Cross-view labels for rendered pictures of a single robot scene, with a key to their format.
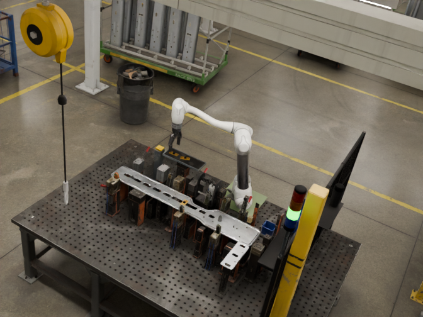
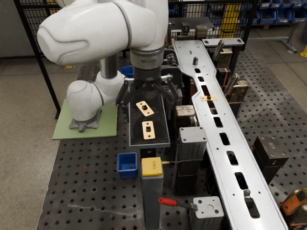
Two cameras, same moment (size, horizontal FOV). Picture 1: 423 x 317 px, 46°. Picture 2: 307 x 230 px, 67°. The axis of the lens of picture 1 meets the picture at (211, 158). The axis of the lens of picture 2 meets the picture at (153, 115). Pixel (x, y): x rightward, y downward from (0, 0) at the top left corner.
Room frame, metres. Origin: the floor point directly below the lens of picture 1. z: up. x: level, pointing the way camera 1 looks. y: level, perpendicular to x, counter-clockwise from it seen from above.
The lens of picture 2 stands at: (3.91, 0.83, 1.77)
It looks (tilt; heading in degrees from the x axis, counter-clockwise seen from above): 44 degrees down; 241
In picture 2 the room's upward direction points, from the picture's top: straight up
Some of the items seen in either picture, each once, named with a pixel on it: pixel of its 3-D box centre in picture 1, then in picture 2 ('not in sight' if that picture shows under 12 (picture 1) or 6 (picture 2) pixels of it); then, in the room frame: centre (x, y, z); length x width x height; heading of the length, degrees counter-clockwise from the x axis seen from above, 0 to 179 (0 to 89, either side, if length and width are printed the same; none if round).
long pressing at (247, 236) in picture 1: (181, 202); (211, 101); (3.20, 0.18, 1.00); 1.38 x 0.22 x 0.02; 65
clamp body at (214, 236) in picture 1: (212, 250); (219, 73); (2.84, -0.12, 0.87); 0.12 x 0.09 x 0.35; 155
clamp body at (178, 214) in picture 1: (177, 229); (231, 107); (3.02, 0.18, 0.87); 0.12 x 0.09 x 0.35; 155
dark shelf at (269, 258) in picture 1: (293, 235); (155, 25); (3.01, -0.74, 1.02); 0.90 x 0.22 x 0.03; 155
